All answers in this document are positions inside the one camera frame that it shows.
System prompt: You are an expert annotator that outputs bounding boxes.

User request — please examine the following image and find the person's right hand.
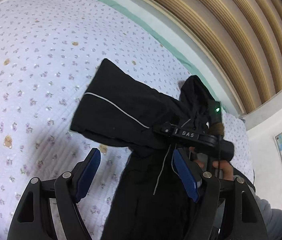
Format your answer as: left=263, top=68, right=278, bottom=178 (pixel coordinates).
left=189, top=147, right=234, bottom=181

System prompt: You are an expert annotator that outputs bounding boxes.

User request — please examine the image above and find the green bed sheet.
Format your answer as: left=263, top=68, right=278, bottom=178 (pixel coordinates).
left=99, top=0, right=225, bottom=100

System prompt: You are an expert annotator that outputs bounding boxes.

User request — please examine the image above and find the black garment with white piping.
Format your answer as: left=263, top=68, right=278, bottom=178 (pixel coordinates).
left=70, top=59, right=218, bottom=239

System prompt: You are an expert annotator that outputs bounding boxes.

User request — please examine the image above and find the grey sleeved right forearm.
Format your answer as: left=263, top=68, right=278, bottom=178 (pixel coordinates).
left=233, top=172, right=282, bottom=240

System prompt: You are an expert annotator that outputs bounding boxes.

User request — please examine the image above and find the wooden slatted headboard panel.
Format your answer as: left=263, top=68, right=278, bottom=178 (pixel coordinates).
left=143, top=0, right=282, bottom=114

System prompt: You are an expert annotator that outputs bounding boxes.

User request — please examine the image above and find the white floral quilt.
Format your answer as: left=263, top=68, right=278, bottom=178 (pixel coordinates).
left=0, top=0, right=255, bottom=240

